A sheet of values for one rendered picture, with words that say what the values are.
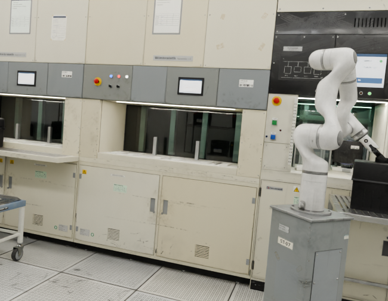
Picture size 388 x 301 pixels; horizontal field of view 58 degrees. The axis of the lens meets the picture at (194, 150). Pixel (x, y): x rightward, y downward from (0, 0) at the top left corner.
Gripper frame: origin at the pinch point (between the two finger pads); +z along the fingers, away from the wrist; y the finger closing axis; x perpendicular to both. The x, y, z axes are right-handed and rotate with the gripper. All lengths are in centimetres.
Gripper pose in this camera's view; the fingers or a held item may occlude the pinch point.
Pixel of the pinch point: (381, 158)
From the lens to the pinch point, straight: 216.8
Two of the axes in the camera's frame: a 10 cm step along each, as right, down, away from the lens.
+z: 5.7, 7.8, -2.6
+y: 4.3, -0.2, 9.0
